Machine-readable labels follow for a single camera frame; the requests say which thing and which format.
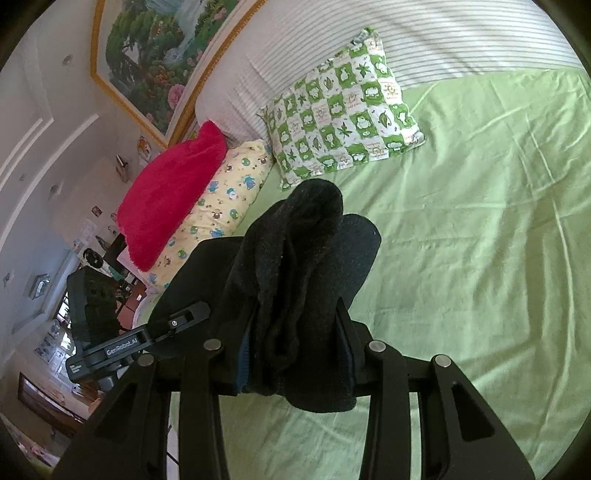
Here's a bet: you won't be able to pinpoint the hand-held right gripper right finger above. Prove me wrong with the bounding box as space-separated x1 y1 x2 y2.
335 305 536 480

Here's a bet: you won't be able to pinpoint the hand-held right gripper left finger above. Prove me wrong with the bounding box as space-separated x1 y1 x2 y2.
52 337 252 480

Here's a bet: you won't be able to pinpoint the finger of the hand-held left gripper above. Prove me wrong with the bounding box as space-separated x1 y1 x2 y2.
147 301 212 344

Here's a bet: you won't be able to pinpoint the black pants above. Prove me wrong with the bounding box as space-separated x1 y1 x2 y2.
148 179 383 414

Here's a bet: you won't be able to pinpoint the red fluffy pillow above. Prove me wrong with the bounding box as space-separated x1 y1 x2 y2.
116 120 229 273

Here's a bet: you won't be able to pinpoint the yellow printed pillow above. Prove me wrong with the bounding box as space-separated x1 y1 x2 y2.
141 138 275 291

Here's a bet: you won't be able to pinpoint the green checkered pillow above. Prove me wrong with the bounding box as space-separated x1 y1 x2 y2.
256 27 426 192

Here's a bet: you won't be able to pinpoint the gold framed landscape painting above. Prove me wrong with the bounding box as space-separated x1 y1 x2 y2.
90 0 269 148

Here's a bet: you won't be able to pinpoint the white striped bolster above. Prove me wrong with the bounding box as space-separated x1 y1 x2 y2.
194 0 583 144

